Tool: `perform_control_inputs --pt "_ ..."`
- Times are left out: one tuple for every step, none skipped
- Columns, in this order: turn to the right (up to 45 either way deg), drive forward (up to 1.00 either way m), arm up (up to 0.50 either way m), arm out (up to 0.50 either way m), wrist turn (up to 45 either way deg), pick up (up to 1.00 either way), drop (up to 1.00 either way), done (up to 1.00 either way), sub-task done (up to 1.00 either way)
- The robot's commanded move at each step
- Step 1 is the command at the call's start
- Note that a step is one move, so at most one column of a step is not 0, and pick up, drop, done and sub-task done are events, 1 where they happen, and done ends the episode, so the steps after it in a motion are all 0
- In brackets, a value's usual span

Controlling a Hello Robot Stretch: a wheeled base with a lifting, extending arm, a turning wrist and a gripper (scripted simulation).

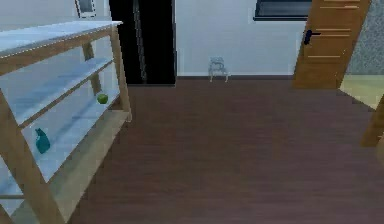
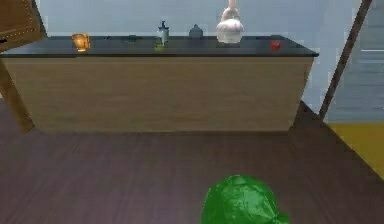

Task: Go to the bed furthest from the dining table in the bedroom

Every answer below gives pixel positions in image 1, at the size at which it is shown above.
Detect small grey chair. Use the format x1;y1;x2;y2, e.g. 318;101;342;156
207;56;230;83

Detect black fridge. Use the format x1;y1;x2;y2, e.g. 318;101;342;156
108;0;177;87

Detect dark window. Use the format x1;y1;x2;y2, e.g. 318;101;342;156
253;0;313;22

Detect wooden shelf unit white boards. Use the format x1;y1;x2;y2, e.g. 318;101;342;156
0;20;133;224

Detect brown wooden room door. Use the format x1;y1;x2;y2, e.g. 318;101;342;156
292;0;372;90

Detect teal spray bottle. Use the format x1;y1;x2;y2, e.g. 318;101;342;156
34;128;52;155

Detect black door handle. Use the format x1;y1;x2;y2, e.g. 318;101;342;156
303;29;322;46

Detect white framed wall picture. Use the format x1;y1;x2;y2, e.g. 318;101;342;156
74;0;98;19

